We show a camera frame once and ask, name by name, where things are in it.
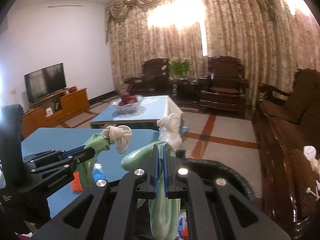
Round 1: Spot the red ornament on cabinet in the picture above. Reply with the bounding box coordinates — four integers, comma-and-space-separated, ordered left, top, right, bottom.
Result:
68, 86, 78, 93

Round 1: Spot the wooden sofa bench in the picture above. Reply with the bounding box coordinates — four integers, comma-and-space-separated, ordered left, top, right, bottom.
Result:
253, 69, 319, 239

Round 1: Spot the green potted plant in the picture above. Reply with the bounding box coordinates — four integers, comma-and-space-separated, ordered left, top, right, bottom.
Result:
161, 56, 191, 78

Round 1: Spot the black trash bag bin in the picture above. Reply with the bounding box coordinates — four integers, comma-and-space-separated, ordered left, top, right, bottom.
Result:
133, 158, 256, 239

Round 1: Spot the green rubber glove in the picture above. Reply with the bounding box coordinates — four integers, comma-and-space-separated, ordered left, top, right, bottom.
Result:
121, 113, 183, 240
75, 125, 133, 190

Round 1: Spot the red fruit in bowl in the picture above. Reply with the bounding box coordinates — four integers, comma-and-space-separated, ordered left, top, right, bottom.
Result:
119, 92, 137, 106

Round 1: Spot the right dark wooden armchair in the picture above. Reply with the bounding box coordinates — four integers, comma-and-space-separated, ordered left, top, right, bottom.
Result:
198, 55, 249, 115

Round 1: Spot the blue white cream tube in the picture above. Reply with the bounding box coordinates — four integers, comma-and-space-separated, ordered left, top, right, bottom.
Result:
92, 163, 105, 182

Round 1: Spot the orange spiky mat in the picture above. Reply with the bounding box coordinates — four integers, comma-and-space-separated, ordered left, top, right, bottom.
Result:
71, 172, 84, 192

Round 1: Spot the glass fruit bowl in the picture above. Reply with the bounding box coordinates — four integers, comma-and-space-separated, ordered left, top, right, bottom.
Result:
110, 95, 144, 114

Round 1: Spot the dark wooden armchair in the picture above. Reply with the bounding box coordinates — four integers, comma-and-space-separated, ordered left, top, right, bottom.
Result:
124, 58, 170, 96
198, 55, 249, 115

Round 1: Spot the white card on cabinet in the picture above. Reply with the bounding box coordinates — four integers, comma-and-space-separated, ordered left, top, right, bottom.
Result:
46, 107, 54, 116

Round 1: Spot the left dark wooden armchair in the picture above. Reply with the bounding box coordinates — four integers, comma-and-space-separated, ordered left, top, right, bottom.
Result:
124, 58, 170, 96

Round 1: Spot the wooden TV cabinet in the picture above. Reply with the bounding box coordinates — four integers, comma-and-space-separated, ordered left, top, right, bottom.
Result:
22, 88, 89, 138

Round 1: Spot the flat screen television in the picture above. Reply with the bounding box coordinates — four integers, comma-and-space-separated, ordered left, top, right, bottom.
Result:
24, 63, 67, 103

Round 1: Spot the coffee table blue cloth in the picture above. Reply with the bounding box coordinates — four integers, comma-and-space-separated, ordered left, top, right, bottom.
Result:
90, 95, 183, 130

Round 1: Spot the beige patterned curtain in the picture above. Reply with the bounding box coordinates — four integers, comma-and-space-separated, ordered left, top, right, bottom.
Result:
106, 0, 319, 102

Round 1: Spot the dark wooden side table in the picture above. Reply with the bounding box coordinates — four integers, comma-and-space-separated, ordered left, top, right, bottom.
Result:
170, 78, 201, 108

